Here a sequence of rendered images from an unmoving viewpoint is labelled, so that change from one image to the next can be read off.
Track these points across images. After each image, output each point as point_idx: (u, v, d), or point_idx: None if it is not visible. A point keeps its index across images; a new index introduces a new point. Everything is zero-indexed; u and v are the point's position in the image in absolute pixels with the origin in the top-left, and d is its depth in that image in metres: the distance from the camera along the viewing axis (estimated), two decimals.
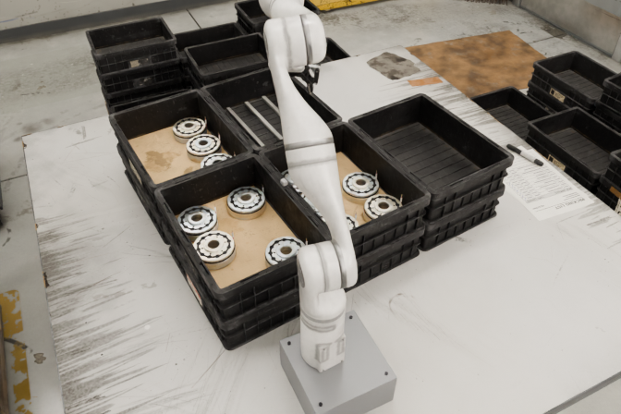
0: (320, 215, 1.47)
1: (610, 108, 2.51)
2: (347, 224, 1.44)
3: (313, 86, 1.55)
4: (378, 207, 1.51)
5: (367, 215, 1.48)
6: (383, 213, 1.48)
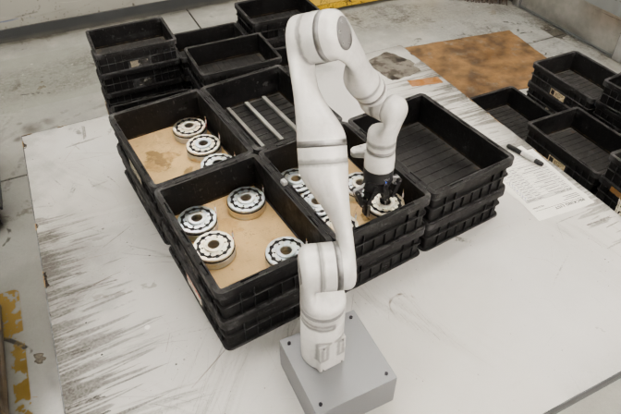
0: (320, 215, 1.47)
1: (610, 108, 2.51)
2: None
3: (364, 213, 1.46)
4: None
5: (369, 211, 1.46)
6: (384, 209, 1.46)
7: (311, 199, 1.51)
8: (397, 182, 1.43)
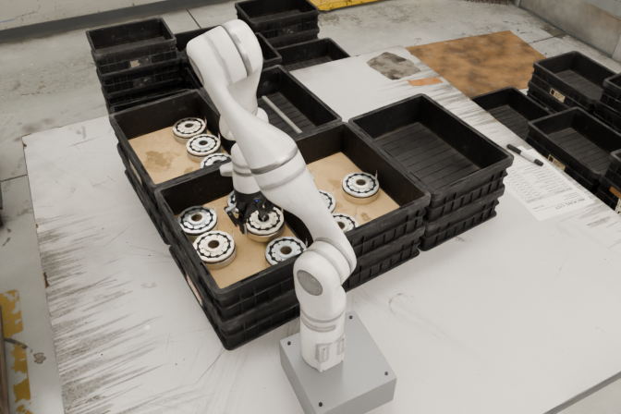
0: None
1: (610, 108, 2.51)
2: (347, 224, 1.44)
3: (241, 231, 1.41)
4: None
5: None
6: (262, 226, 1.41)
7: None
8: None
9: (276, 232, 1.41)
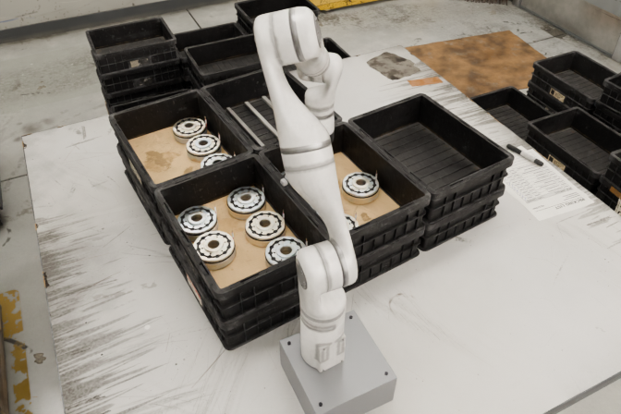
0: None
1: (610, 108, 2.51)
2: (347, 224, 1.44)
3: None
4: (260, 225, 1.46)
5: (248, 235, 1.43)
6: (263, 231, 1.42)
7: None
8: None
9: (277, 237, 1.42)
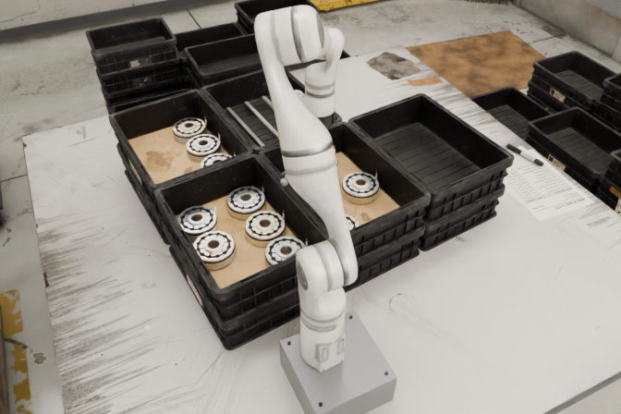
0: None
1: (610, 108, 2.51)
2: (347, 224, 1.44)
3: None
4: (260, 225, 1.46)
5: (248, 235, 1.43)
6: (263, 231, 1.42)
7: None
8: None
9: (277, 237, 1.42)
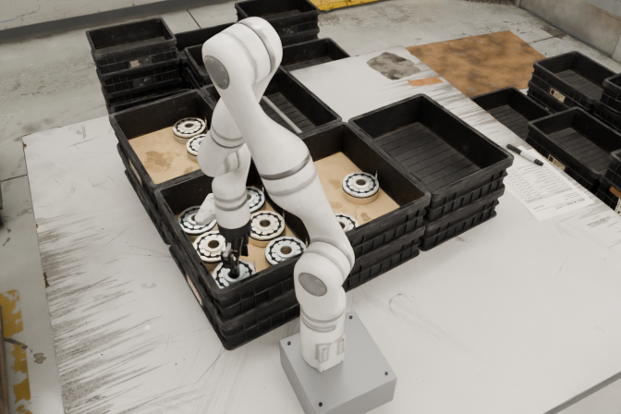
0: None
1: (610, 108, 2.51)
2: (347, 224, 1.44)
3: (236, 273, 1.30)
4: (260, 225, 1.46)
5: None
6: (263, 231, 1.42)
7: (228, 271, 1.32)
8: None
9: (277, 237, 1.42)
